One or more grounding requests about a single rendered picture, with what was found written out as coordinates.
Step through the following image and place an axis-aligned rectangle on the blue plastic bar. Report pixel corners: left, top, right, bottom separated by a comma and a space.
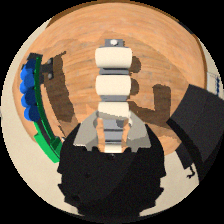
21, 89, 36, 107
20, 73, 34, 94
24, 105, 40, 122
20, 59, 36, 80

